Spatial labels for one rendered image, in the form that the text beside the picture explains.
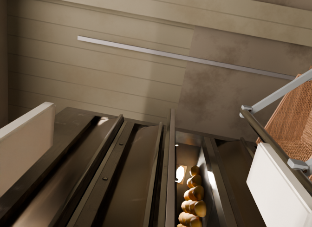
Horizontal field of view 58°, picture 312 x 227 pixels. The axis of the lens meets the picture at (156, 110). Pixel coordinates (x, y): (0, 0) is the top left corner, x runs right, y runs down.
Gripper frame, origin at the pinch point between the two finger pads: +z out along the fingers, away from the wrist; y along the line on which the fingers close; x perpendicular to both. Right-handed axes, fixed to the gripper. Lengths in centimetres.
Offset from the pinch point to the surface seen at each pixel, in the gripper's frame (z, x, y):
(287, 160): 47, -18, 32
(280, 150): 52, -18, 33
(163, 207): 52, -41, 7
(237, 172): 114, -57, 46
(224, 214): 75, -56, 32
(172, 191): 60, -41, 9
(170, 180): 67, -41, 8
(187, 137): 154, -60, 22
